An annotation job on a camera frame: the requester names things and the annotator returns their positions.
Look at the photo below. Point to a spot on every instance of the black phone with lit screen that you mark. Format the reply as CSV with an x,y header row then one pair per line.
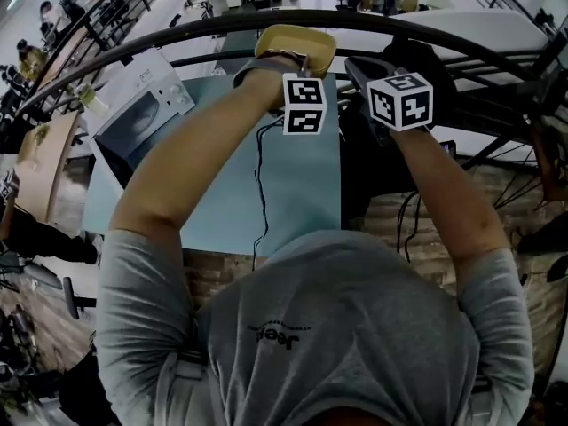
x,y
448,148

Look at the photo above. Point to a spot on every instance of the light wooden table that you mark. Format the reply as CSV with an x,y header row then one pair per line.
x,y
40,184

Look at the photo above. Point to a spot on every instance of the black curved metal railing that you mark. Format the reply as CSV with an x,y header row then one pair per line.
x,y
199,27

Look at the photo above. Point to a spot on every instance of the yellow bowl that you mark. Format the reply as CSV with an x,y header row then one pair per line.
x,y
293,40

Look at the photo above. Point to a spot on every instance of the person's left forearm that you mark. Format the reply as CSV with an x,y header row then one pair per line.
x,y
186,158

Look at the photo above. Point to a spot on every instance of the dried flower sprig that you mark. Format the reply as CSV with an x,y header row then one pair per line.
x,y
41,133

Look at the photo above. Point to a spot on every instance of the person's right forearm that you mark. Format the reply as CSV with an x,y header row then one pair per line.
x,y
448,193

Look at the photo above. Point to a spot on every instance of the light blue table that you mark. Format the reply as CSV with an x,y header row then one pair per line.
x,y
222,193

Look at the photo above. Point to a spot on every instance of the bicycle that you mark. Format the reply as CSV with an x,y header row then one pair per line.
x,y
550,162

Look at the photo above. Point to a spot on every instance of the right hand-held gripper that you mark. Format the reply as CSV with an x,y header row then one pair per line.
x,y
399,102

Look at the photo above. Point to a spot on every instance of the person's left hand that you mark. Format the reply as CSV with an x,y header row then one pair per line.
x,y
266,70

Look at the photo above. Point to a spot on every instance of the person's grey t-shirt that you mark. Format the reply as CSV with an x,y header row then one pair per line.
x,y
333,349

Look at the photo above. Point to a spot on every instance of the clear bottle with green lid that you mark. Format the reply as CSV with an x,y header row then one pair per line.
x,y
91,102

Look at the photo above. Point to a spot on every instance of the white microwave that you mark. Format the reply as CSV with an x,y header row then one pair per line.
x,y
146,78

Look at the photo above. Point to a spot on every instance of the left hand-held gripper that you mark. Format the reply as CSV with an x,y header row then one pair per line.
x,y
305,104

